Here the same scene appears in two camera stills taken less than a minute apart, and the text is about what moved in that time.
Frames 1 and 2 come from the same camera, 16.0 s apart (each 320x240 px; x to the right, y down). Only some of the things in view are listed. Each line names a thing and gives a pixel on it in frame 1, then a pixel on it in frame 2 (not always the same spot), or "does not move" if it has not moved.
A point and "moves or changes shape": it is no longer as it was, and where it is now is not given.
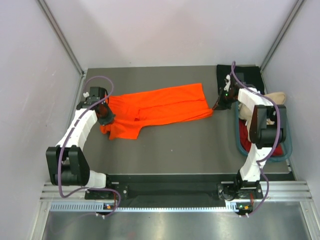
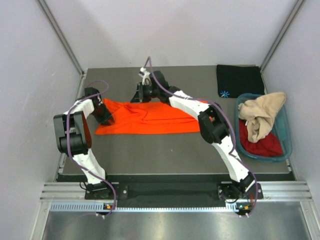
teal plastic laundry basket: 287,155 does not move
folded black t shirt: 249,75 does not move
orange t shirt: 133,111 moves or changes shape
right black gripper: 221,105 → 139,96
